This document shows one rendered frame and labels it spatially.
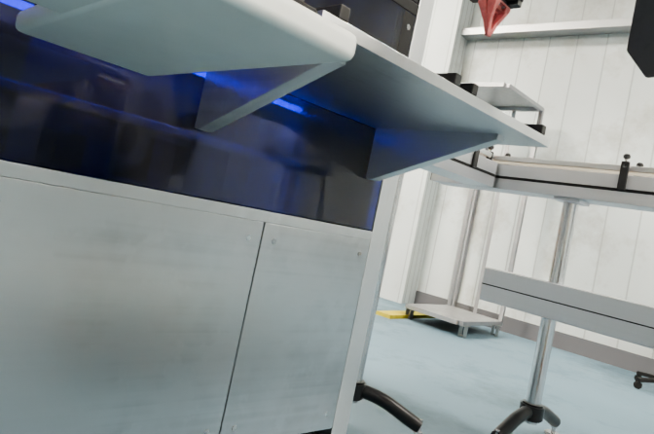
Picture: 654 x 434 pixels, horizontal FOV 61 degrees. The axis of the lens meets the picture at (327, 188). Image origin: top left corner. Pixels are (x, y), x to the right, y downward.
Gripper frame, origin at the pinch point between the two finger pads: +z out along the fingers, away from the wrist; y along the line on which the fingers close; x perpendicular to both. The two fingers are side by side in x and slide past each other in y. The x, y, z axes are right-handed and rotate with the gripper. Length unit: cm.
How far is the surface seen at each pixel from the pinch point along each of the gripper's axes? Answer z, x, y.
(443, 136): 24.3, 0.6, 5.1
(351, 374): 87, -10, 24
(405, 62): 21.6, 41.2, -14.3
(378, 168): 33.8, 0.5, 21.9
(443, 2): -154, -286, 243
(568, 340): 102, -322, 88
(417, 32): -4.7, -8.0, 26.6
